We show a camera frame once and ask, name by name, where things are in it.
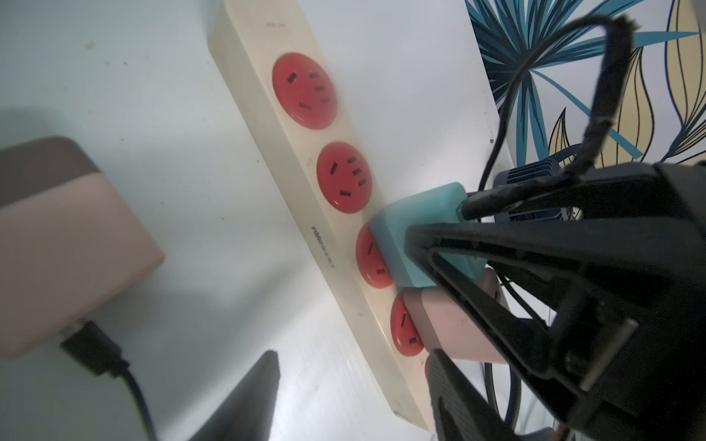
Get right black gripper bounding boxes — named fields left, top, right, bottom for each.
left=438, top=163, right=705, bottom=440

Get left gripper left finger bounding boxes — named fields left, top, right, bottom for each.
left=191, top=350, right=281, bottom=441

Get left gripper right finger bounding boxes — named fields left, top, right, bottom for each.
left=428, top=349, right=520, bottom=441

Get black power strip cable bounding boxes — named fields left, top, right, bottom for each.
left=482, top=360, right=525, bottom=431

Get pink usb charger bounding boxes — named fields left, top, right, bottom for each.
left=402, top=287, right=506, bottom=364
left=1, top=137, right=165, bottom=358

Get teal USB charger plug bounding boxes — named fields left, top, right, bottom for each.
left=370, top=182, right=496, bottom=300

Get beige power strip red sockets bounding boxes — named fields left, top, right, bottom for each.
left=208, top=1, right=435, bottom=431

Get dark blue round fan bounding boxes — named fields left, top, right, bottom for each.
left=492, top=144, right=586, bottom=222

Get thin black charger cable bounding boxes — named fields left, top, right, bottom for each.
left=460, top=13, right=638, bottom=222

